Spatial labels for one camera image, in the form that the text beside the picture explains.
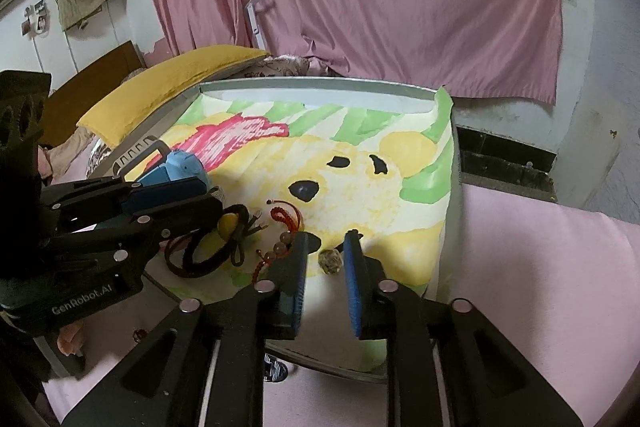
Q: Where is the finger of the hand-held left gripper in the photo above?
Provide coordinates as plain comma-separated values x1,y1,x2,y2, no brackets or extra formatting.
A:
41,177,210,229
40,194,226,269

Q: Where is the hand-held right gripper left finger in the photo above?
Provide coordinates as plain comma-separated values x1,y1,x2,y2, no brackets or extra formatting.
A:
60,232,311,427

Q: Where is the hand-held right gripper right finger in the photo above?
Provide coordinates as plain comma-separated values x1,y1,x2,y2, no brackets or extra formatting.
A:
344,229,586,427

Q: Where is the blue wrist watch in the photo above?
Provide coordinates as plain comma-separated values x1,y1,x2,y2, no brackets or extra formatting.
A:
135,150,211,208

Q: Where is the small brown bead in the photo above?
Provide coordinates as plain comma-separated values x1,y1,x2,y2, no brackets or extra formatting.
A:
317,249,344,276

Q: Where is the red cord bead bracelet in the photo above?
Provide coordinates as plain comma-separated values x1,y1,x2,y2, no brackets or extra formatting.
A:
250,199,321,284

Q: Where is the hair tie with yellow bead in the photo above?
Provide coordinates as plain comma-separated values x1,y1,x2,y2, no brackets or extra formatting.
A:
164,204,266,279

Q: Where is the cartoon paper liner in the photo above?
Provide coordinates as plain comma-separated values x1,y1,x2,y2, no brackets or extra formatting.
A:
125,87,453,370

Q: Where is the yellow pillow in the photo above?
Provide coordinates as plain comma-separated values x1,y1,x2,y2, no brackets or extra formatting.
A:
77,46,271,146

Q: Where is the wooden headboard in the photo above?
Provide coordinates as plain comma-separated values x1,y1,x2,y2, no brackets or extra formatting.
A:
37,41,146,148

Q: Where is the pink bed sheet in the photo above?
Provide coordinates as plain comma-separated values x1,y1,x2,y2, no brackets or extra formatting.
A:
42,182,636,427

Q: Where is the floral satin pillow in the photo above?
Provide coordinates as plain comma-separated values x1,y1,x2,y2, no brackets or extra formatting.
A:
240,54,326,78

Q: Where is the small wall hanger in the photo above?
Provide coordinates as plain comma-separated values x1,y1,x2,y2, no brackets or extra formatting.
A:
22,4,51,36

